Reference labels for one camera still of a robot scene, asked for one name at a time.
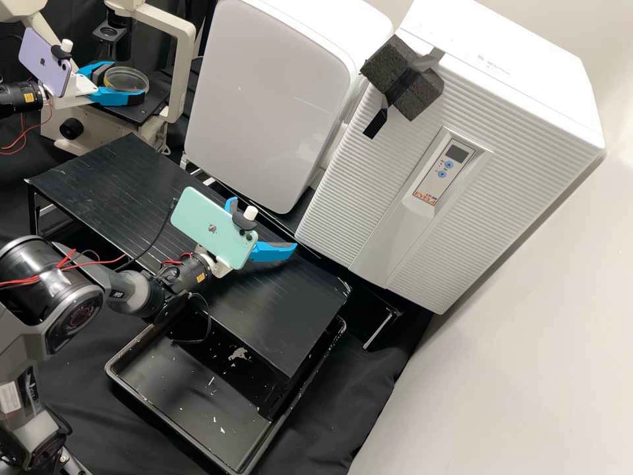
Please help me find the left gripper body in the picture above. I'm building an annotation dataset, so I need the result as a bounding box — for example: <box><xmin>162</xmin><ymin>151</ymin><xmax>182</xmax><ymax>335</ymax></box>
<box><xmin>49</xmin><ymin>74</ymin><xmax>98</xmax><ymax>111</ymax></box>

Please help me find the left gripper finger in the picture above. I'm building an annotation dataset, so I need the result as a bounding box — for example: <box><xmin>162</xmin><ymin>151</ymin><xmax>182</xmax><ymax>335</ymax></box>
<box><xmin>78</xmin><ymin>61</ymin><xmax>115</xmax><ymax>85</ymax></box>
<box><xmin>91</xmin><ymin>81</ymin><xmax>151</xmax><ymax>108</ymax></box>

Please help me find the petri dish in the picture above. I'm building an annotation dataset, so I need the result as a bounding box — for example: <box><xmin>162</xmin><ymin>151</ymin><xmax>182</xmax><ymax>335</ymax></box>
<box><xmin>104</xmin><ymin>67</ymin><xmax>149</xmax><ymax>95</ymax></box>

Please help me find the cream microscope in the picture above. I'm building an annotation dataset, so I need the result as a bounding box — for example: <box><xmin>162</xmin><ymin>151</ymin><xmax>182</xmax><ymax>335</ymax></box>
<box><xmin>0</xmin><ymin>0</ymin><xmax>198</xmax><ymax>155</ymax></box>

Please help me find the black platform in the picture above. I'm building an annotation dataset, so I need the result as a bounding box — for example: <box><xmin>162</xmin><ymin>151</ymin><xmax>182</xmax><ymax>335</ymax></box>
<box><xmin>24</xmin><ymin>132</ymin><xmax>353</xmax><ymax>419</ymax></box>
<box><xmin>190</xmin><ymin>166</ymin><xmax>404</xmax><ymax>352</ymax></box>

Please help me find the white box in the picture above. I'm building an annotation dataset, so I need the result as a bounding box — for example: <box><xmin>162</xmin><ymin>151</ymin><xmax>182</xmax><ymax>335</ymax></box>
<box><xmin>183</xmin><ymin>0</ymin><xmax>394</xmax><ymax>214</ymax></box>

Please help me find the black tray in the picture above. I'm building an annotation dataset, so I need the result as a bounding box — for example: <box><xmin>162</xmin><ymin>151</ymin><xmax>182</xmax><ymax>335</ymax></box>
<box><xmin>104</xmin><ymin>316</ymin><xmax>347</xmax><ymax>475</ymax></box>

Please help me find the incubator door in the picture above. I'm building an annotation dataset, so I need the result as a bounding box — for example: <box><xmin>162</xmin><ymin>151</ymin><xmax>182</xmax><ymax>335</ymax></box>
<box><xmin>295</xmin><ymin>34</ymin><xmax>607</xmax><ymax>317</ymax></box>

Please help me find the white incubator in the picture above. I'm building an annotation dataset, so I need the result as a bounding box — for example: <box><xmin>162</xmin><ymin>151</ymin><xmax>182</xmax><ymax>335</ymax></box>
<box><xmin>393</xmin><ymin>0</ymin><xmax>607</xmax><ymax>149</ymax></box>

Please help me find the right wrist camera phone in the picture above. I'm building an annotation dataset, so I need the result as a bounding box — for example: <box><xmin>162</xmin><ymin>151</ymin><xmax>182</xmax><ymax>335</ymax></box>
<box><xmin>169</xmin><ymin>185</ymin><xmax>260</xmax><ymax>272</ymax></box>

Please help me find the wrist camera phone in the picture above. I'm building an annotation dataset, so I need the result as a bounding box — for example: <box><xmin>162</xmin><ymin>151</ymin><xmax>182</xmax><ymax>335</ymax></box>
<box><xmin>17</xmin><ymin>27</ymin><xmax>76</xmax><ymax>99</ymax></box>
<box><xmin>169</xmin><ymin>185</ymin><xmax>260</xmax><ymax>272</ymax></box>

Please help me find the left wrist camera phone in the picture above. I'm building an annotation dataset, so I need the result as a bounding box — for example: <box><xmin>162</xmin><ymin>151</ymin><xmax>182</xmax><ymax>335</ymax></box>
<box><xmin>17</xmin><ymin>27</ymin><xmax>76</xmax><ymax>99</ymax></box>

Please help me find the black cable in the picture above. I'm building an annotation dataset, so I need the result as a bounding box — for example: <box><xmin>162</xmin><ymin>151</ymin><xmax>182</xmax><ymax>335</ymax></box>
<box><xmin>116</xmin><ymin>197</ymin><xmax>179</xmax><ymax>273</ymax></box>
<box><xmin>167</xmin><ymin>292</ymin><xmax>212</xmax><ymax>345</ymax></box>

